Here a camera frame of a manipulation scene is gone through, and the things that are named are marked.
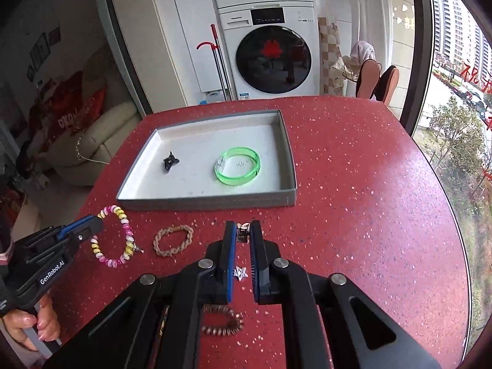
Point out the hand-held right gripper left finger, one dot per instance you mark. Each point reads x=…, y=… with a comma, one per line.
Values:
x=230, y=261

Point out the black hair clip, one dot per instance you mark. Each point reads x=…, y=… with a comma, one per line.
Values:
x=169, y=161

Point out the silver star hair clip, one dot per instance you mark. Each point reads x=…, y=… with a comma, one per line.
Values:
x=240, y=273

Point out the beige wrapped bouquet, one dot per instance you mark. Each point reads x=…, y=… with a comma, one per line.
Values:
x=346, y=70

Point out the person's left hand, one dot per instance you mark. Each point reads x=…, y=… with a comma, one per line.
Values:
x=19, y=321

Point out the red cushion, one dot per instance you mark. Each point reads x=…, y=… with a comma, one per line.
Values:
x=73, y=111

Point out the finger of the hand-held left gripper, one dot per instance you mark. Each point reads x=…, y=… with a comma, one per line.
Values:
x=75, y=225
x=90, y=231

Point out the red window decal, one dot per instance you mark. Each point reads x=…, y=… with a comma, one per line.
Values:
x=474, y=75

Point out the green translucent bangle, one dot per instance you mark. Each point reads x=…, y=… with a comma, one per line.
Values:
x=230, y=180

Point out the orange chair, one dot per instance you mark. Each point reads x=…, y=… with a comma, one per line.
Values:
x=367, y=78
x=388, y=84

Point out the white washing machine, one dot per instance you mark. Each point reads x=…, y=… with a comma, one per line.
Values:
x=269, y=50

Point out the wall picture frames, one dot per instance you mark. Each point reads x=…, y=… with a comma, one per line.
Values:
x=40, y=52

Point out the checkered bag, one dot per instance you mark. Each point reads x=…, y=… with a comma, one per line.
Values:
x=328, y=57

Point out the grey jewelry tray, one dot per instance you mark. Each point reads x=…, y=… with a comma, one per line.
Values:
x=192, y=184

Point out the cream sofa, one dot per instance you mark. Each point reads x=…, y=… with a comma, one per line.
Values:
x=111, y=123

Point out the white towel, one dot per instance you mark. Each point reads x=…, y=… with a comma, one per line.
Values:
x=363, y=50

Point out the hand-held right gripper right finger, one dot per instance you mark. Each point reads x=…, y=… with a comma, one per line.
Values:
x=255, y=269

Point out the silver metal hair clip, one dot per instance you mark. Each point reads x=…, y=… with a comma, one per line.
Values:
x=243, y=232

